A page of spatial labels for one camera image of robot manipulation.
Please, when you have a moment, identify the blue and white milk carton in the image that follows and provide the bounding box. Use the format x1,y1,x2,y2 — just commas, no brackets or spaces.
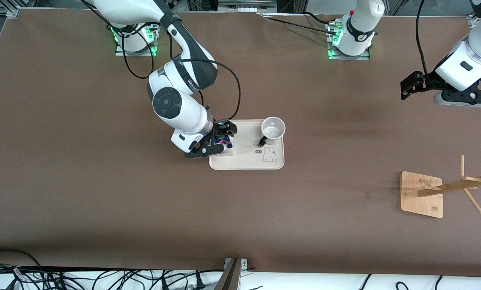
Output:
213,133,236,157

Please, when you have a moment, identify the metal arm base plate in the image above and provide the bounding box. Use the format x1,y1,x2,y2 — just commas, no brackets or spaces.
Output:
115,23,160,57
327,22,371,61

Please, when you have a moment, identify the dark camera mount strut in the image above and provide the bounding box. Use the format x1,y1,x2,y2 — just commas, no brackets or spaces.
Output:
214,258,243,290

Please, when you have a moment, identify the wooden mug rack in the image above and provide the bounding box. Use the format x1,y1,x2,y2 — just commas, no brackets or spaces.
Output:
400,155,481,219

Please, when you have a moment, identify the cream tray with rabbit print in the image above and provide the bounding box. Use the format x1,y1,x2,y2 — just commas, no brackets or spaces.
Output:
209,119,285,170

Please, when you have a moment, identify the grey power strip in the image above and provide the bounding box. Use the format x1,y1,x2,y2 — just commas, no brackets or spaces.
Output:
218,0,277,12

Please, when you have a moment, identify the white mug with smiley face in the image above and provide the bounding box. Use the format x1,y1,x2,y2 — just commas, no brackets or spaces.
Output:
258,116,286,147

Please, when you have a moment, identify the black cable on table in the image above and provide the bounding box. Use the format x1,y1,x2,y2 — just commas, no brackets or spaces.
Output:
304,11,342,27
263,15,340,36

